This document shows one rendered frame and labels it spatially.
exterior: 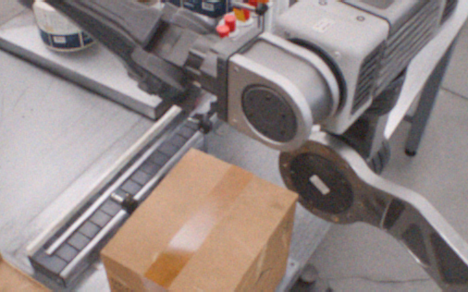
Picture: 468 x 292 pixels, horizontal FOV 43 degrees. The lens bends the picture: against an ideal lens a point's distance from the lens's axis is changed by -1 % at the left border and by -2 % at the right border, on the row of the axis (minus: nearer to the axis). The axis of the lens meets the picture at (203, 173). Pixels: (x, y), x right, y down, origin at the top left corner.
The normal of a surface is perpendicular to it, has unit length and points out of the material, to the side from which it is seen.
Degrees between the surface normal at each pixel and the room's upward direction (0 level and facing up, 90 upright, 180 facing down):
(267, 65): 0
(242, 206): 0
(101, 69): 0
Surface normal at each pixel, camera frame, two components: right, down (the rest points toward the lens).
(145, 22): -0.20, -0.15
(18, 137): -0.02, -0.67
